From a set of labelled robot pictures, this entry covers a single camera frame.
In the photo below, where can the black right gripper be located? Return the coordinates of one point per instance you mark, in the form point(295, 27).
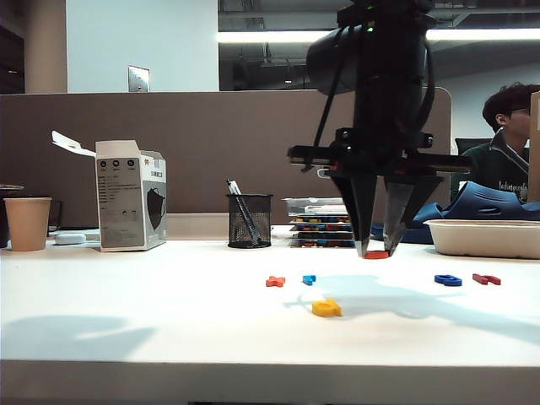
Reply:
point(379, 139)

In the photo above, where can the orange letter o magnet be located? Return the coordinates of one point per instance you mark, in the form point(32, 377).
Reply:
point(375, 255)

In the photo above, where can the blue letter g magnet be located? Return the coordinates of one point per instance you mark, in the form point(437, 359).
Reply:
point(448, 280)

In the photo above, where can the yellow letter d magnet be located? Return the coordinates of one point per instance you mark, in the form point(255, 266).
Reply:
point(327, 310)

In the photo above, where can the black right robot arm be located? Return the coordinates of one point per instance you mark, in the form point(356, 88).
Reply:
point(392, 42)

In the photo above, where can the light blue letter r magnet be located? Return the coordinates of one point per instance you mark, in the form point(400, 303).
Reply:
point(309, 279)

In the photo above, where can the dark red letter magnet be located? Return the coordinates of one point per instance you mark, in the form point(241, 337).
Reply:
point(485, 278)

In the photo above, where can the red-orange letter x magnet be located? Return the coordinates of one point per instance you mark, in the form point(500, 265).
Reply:
point(275, 281)

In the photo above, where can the dark blue cloth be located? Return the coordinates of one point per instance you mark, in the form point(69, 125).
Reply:
point(426, 213)

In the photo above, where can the white marker pen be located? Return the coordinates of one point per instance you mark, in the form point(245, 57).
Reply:
point(325, 209)

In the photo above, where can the blue foam slipper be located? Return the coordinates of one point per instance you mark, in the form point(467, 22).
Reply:
point(485, 202)

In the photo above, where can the black office chair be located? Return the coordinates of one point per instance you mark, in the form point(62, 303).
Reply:
point(468, 145)

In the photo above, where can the black mesh pen holder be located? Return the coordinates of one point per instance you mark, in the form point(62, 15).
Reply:
point(261, 219)

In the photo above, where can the person in green jacket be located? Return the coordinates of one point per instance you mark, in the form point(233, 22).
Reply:
point(498, 169)

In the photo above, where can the black clear pen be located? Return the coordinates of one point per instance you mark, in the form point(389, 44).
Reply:
point(233, 187)

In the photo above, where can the brown cardboard box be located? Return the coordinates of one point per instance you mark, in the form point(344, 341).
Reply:
point(536, 147)

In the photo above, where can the brown desk partition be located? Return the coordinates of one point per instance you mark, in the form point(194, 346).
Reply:
point(190, 147)

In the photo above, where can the ceiling light strip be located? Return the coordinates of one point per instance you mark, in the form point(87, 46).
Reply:
point(274, 36)

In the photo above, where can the white face mask box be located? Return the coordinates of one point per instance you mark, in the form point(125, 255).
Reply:
point(120, 211)

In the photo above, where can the white earbud case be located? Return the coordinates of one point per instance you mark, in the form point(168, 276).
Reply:
point(69, 238)

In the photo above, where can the brown paper cup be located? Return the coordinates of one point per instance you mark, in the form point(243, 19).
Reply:
point(27, 228)

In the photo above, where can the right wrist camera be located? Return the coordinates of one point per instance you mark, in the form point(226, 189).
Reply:
point(331, 59)

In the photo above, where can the silver wall switch plate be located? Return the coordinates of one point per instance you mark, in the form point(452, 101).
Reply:
point(139, 79)

